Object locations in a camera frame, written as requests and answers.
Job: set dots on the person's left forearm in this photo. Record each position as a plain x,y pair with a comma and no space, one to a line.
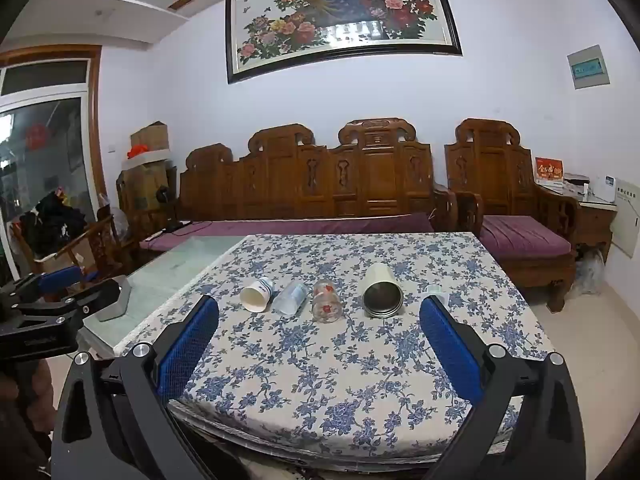
22,425

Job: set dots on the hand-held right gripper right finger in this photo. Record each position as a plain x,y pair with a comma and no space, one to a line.
450,350

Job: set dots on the large cardboard box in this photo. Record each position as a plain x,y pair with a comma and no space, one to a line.
145,185

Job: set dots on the white paper cup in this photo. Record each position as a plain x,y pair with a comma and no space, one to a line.
252,297

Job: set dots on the clear plastic bag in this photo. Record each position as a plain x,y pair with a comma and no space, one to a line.
590,272

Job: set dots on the framed peacock flower painting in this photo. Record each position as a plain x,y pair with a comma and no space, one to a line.
340,10

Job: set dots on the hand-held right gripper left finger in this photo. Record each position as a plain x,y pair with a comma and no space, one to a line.
186,347

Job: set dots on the blue floral tablecloth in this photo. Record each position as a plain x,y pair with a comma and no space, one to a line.
325,375

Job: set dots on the red print glass cup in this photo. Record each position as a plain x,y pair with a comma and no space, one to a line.
326,302

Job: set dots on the orange cloth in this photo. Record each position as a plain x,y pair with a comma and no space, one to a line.
137,151

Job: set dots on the clear plastic cup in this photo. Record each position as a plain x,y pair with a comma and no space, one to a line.
290,300

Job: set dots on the red gift box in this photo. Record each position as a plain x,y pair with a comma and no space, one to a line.
548,170

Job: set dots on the small cardboard box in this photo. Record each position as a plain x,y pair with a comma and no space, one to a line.
149,136

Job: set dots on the wooden framed glass door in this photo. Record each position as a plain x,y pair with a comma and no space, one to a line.
50,160

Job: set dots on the wall electrical panel box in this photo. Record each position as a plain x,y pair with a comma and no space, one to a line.
589,66

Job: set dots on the white wall panel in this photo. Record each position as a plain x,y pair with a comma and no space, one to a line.
627,220

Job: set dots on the pile of dark clothes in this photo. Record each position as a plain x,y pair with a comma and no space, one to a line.
52,222

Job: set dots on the cream metal tumbler cup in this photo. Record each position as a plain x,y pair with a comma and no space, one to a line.
382,295

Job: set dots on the wooden side table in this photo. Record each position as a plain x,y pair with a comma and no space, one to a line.
597,227

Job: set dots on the white desktop device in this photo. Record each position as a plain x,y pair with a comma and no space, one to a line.
604,187

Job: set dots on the carved wooden armchair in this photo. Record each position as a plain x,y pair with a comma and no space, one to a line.
487,175

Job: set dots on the wooden side chair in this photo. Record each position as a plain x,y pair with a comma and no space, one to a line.
97,247

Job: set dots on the purple sofa cushion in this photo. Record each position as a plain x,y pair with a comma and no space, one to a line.
300,226

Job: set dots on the carved wooden sofa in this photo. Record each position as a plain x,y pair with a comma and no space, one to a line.
280,185

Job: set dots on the small clear cup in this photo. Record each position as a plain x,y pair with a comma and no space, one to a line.
436,291

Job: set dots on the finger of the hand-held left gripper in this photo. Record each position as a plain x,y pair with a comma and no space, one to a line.
85,302
60,280

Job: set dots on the purple armchair cushion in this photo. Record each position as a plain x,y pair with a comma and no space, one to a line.
520,235

